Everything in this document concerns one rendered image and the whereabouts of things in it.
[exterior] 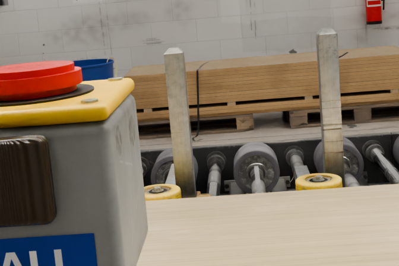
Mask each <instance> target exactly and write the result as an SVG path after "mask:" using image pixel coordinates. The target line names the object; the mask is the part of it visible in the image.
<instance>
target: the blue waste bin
mask: <svg viewBox="0 0 399 266"><path fill-rule="evenodd" d="M113 59H114V60H113ZM114 61H115V66H116V69H115V77H117V71H118V67H117V63H116V60H115V58H112V59H110V58H108V59H86V60H79V61H73V62H74V66H75V67H81V71H82V77H83V81H94V80H108V78H114V77H113V63H114Z"/></svg>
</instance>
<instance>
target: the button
mask: <svg viewBox="0 0 399 266"><path fill-rule="evenodd" d="M82 81H83V77H82V71H81V67H78V66H74V62H73V61H43V62H29V63H23V64H14V65H5V66H0V101H13V100H27V99H37V98H42V97H49V96H56V95H60V94H64V93H69V92H71V91H74V90H76V89H77V84H80V83H82Z"/></svg>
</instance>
